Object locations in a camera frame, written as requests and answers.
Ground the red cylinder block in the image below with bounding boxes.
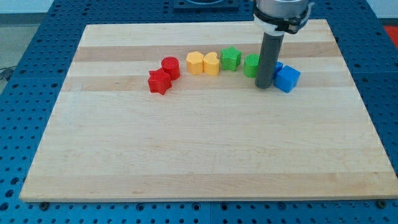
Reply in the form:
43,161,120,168
161,57,180,80

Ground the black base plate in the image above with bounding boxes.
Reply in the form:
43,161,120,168
172,0,239,9

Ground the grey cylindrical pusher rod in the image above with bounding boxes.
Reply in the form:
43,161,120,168
255,32,284,89

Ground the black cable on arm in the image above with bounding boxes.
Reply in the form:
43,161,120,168
252,2,315,35

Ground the blue cube block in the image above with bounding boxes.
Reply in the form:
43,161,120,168
274,65,301,93

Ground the yellow heart block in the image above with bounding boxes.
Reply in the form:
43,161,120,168
203,52,220,76

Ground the wooden board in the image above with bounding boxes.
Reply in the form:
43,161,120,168
20,19,397,202

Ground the red star block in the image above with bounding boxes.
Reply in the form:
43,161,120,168
148,68,172,95

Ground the green cylinder block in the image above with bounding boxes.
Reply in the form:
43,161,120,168
243,54,259,78

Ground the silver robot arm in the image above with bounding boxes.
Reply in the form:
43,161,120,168
252,0,314,89

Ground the yellow pentagon block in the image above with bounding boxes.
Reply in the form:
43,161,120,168
186,51,204,75

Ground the green star block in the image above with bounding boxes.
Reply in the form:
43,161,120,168
220,46,242,71

